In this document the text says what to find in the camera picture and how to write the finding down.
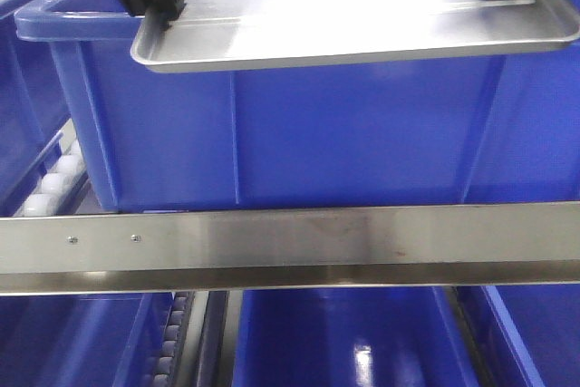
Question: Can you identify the small silver tray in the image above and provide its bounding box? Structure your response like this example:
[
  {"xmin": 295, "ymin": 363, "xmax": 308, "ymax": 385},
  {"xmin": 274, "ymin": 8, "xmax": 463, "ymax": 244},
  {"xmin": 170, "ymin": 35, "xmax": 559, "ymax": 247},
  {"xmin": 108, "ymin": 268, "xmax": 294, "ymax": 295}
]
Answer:
[{"xmin": 130, "ymin": 0, "xmax": 579, "ymax": 73}]

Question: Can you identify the blue target box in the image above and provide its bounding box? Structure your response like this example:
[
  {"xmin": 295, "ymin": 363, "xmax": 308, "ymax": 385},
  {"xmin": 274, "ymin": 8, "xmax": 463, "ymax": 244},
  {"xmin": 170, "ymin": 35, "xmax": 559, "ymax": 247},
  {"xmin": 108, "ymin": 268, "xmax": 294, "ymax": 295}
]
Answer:
[{"xmin": 15, "ymin": 0, "xmax": 579, "ymax": 211}]

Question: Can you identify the blue bin lower centre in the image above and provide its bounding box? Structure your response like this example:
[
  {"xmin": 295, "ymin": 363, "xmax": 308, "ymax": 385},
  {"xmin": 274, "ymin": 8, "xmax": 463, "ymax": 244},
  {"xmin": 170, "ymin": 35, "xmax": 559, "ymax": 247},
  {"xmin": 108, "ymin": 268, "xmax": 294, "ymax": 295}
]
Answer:
[{"xmin": 232, "ymin": 287, "xmax": 479, "ymax": 386}]

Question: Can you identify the white roller track far left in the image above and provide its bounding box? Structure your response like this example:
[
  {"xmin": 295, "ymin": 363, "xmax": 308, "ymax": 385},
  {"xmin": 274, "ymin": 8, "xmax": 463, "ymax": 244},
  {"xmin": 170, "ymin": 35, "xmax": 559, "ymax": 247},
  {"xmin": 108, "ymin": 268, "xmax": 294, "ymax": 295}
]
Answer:
[{"xmin": 13, "ymin": 128, "xmax": 88, "ymax": 218}]

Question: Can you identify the blue bin upper left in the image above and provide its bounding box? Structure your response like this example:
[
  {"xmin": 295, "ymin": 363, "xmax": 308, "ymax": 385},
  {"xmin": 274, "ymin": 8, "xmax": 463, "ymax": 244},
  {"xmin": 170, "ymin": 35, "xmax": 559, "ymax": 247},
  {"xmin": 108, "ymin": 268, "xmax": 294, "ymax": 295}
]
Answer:
[{"xmin": 1, "ymin": 0, "xmax": 70, "ymax": 217}]

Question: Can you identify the blue bin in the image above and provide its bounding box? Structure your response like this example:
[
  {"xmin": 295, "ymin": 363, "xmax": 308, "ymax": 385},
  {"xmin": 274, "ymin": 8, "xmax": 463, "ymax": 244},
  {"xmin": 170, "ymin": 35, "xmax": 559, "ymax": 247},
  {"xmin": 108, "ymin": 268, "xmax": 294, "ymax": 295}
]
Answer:
[
  {"xmin": 1, "ymin": 293, "xmax": 174, "ymax": 386},
  {"xmin": 460, "ymin": 285, "xmax": 579, "ymax": 386},
  {"xmin": 232, "ymin": 287, "xmax": 479, "ymax": 386},
  {"xmin": 1, "ymin": 0, "xmax": 70, "ymax": 217}
]

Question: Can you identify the steel front rack rail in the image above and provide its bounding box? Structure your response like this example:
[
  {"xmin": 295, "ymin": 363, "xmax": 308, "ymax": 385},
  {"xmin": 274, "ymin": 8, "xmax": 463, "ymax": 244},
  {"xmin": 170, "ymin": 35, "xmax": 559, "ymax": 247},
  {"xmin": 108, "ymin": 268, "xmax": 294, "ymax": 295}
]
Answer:
[{"xmin": 1, "ymin": 201, "xmax": 579, "ymax": 295}]

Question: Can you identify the lower roller track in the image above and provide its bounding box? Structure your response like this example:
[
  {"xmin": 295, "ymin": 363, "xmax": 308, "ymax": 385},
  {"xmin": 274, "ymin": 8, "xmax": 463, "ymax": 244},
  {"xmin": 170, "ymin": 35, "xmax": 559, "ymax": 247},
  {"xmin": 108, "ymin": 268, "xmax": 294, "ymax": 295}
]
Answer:
[{"xmin": 150, "ymin": 292, "xmax": 194, "ymax": 387}]

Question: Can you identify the blue bin lower right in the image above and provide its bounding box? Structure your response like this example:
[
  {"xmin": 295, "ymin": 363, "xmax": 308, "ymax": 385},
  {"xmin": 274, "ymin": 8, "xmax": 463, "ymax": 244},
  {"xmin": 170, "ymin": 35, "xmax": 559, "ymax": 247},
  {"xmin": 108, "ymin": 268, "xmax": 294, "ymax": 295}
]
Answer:
[{"xmin": 460, "ymin": 285, "xmax": 579, "ymax": 386}]

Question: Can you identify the blue bin lower left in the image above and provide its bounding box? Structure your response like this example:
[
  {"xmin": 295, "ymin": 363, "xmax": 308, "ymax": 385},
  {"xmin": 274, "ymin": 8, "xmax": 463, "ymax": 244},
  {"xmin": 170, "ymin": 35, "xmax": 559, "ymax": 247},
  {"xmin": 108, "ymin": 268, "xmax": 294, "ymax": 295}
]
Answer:
[{"xmin": 1, "ymin": 293, "xmax": 174, "ymax": 386}]

